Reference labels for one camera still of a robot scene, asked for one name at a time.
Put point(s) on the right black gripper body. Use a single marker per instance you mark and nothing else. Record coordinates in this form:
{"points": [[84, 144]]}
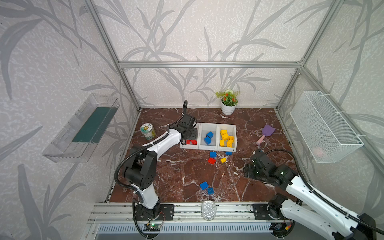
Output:
{"points": [[250, 170]]}

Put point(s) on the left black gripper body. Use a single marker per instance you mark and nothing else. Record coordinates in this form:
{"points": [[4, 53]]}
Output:
{"points": [[191, 134]]}

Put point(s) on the long red lego brick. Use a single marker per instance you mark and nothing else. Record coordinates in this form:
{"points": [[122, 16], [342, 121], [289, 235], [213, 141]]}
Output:
{"points": [[192, 142]]}

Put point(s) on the blue sloped lego brick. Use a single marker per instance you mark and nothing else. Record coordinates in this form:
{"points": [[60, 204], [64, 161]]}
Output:
{"points": [[207, 140]]}

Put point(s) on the red square lego brick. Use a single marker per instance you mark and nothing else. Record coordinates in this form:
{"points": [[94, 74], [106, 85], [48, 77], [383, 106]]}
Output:
{"points": [[212, 161]]}

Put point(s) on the dark blue lego brick bottom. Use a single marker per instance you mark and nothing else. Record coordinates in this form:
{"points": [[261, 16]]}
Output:
{"points": [[210, 191]]}

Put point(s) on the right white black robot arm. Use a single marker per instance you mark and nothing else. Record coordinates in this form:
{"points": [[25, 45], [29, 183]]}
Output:
{"points": [[313, 209]]}

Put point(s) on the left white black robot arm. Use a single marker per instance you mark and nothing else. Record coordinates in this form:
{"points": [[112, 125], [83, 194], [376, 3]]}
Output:
{"points": [[137, 171]]}

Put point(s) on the white three-compartment bin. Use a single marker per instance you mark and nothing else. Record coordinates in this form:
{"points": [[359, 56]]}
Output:
{"points": [[214, 137]]}

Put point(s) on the purple toy shovel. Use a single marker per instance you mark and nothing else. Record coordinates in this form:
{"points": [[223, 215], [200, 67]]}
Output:
{"points": [[266, 132]]}

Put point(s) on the green label tin can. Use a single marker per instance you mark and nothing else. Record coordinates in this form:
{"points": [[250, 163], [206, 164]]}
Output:
{"points": [[148, 131]]}

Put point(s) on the potted green plant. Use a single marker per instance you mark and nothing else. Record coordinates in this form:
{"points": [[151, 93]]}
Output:
{"points": [[229, 101]]}

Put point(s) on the silver round knob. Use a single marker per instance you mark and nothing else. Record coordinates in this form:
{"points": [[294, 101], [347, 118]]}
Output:
{"points": [[208, 210]]}

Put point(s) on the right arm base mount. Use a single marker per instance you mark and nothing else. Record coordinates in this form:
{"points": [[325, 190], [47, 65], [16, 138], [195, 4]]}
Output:
{"points": [[263, 211]]}

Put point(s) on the white wire basket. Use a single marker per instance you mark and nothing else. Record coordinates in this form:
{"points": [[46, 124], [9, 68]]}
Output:
{"points": [[325, 131]]}

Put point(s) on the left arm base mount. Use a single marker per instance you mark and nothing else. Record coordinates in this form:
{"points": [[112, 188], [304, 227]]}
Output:
{"points": [[154, 212]]}

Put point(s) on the clear plastic wall shelf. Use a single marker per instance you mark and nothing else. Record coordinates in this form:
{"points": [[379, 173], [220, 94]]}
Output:
{"points": [[78, 139]]}

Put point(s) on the aluminium front rail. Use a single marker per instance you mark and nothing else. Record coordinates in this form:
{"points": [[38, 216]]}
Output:
{"points": [[188, 212]]}

